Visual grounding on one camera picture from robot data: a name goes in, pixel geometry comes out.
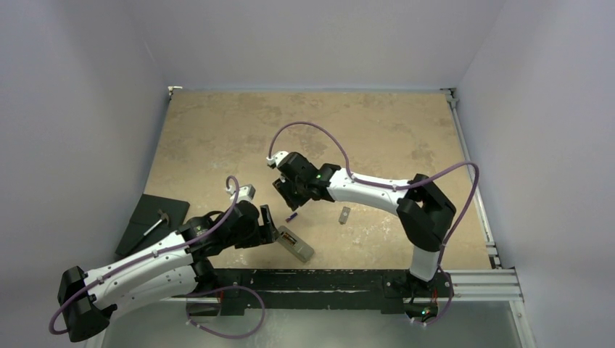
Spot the white universal AC remote control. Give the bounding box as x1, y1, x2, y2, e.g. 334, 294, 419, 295
276, 225, 314, 263

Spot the black green gold AAA battery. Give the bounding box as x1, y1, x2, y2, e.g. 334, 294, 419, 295
281, 233, 296, 246

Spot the blue purple AAA battery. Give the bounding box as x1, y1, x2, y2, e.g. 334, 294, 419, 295
285, 212, 298, 223

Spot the grey battery compartment cover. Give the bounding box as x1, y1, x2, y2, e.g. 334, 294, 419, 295
338, 207, 350, 225

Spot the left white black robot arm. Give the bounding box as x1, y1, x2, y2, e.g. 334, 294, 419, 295
49, 199, 276, 342

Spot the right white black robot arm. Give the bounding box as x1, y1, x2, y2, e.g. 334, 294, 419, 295
267, 152, 456, 295

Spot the metal hammer tool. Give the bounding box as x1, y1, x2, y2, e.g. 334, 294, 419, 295
142, 209, 169, 236

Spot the black mat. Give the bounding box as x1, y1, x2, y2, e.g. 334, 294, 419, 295
115, 194, 190, 260

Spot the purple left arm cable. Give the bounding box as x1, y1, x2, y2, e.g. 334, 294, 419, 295
49, 175, 242, 336

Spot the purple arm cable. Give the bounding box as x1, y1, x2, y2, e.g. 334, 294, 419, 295
268, 121, 480, 280
49, 175, 242, 336

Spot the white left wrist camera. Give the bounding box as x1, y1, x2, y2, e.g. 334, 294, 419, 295
229, 184, 256, 204

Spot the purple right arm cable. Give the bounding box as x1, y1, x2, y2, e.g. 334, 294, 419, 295
268, 121, 480, 280

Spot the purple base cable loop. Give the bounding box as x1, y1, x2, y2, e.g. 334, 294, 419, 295
185, 281, 268, 339

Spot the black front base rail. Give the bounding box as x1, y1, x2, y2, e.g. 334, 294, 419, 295
213, 268, 454, 317

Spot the aluminium frame rail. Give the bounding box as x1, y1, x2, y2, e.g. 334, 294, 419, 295
441, 88, 538, 348

